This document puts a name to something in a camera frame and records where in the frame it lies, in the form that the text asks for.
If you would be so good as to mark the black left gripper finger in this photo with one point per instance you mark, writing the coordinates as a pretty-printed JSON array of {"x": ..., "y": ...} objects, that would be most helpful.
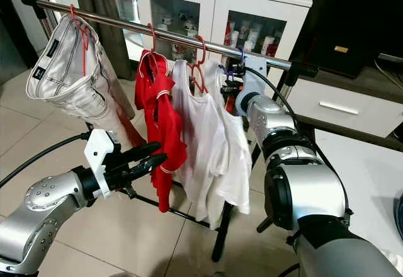
[
  {"x": 143, "y": 150},
  {"x": 150, "y": 165}
]

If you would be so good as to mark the dark curtain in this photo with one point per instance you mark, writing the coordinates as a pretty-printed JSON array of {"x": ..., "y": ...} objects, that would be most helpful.
[{"x": 97, "y": 0}]

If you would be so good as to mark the red shirt white trim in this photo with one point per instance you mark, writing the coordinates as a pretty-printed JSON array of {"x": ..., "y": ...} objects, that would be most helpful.
[{"x": 160, "y": 119}]

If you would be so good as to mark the white drawer unit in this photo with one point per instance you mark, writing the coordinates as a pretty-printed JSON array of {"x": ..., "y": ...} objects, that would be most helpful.
[{"x": 371, "y": 123}]

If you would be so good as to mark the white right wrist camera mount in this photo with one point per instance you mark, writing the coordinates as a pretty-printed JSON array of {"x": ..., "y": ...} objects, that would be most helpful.
[{"x": 252, "y": 88}]

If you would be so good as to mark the large black box gold label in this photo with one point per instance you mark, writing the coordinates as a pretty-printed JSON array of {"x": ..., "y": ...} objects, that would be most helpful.
[{"x": 346, "y": 12}]

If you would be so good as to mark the metal clothes rack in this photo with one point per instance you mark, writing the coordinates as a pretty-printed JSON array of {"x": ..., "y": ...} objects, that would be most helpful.
[{"x": 119, "y": 23}]

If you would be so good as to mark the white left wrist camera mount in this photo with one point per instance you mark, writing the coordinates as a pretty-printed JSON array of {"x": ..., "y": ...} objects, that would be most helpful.
[{"x": 99, "y": 157}]

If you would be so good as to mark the white denim skirt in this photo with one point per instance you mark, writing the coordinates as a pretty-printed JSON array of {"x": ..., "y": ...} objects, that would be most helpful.
[{"x": 66, "y": 69}]

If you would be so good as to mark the red hanger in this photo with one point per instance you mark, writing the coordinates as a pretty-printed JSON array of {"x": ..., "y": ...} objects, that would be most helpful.
[
  {"x": 203, "y": 50},
  {"x": 153, "y": 38},
  {"x": 83, "y": 50}
]

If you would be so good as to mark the black table leg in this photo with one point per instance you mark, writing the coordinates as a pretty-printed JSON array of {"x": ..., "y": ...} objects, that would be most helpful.
[{"x": 264, "y": 225}]

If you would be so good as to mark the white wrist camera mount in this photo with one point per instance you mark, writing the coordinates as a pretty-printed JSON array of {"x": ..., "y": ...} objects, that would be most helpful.
[
  {"x": 252, "y": 88},
  {"x": 99, "y": 157}
]

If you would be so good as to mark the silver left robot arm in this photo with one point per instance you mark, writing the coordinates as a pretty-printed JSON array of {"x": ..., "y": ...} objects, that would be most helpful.
[{"x": 38, "y": 226}]

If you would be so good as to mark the purple hanger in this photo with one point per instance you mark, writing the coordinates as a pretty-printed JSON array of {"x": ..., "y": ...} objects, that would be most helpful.
[{"x": 242, "y": 53}]

